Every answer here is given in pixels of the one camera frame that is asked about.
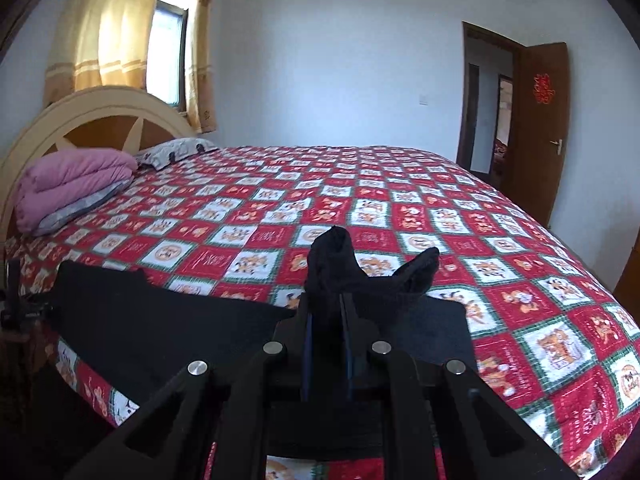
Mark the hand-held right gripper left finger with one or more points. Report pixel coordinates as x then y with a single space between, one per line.
307 350

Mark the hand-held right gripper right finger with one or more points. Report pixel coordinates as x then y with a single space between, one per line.
347 345

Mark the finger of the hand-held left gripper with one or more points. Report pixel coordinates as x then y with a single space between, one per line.
37 310

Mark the black pants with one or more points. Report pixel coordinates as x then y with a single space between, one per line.
150 320

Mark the grey pillow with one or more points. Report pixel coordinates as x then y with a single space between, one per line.
85 207

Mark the pink folded quilt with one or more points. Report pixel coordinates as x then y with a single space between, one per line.
75 180

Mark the red printed bedspread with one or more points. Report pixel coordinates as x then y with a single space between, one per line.
400 200

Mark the cream wooden headboard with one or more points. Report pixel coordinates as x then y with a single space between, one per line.
95 120

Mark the white patterned pillow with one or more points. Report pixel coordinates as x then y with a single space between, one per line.
172 152

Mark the brown wooden door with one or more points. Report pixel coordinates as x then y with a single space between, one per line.
542 160

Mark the wooden cabinet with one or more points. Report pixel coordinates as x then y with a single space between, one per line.
630 280

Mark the wide yellow curtain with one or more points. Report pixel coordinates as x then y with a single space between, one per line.
105 25

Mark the window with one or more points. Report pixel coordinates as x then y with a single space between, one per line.
167 45

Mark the narrow yellow curtain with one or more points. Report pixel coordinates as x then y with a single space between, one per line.
202 50

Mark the red paper door decoration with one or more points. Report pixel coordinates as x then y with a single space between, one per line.
543 88

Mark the brown door frame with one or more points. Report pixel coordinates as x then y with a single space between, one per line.
465 100

